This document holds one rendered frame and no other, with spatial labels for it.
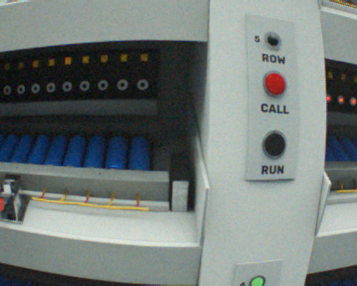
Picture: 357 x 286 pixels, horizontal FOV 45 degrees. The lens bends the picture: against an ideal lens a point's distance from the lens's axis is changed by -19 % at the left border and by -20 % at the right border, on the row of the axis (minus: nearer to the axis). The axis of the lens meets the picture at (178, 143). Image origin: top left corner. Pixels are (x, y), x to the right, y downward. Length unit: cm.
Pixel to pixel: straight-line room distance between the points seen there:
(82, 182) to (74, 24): 13
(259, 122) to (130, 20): 12
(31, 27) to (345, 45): 26
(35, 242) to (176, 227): 12
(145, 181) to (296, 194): 12
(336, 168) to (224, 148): 14
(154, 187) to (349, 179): 19
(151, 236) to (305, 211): 12
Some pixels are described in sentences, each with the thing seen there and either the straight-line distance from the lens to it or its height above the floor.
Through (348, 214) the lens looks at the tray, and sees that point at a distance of 43.
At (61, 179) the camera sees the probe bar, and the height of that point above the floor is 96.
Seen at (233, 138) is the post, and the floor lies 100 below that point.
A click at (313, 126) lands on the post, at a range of 37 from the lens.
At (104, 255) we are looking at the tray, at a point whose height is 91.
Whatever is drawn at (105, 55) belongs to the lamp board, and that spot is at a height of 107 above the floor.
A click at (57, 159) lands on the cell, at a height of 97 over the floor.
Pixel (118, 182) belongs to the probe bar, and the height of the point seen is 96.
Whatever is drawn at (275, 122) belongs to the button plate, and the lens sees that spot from 36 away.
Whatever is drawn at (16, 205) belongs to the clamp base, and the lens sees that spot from 38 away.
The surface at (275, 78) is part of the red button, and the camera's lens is 35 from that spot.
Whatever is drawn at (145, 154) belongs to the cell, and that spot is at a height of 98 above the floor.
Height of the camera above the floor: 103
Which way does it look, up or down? 5 degrees down
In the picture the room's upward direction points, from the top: 2 degrees clockwise
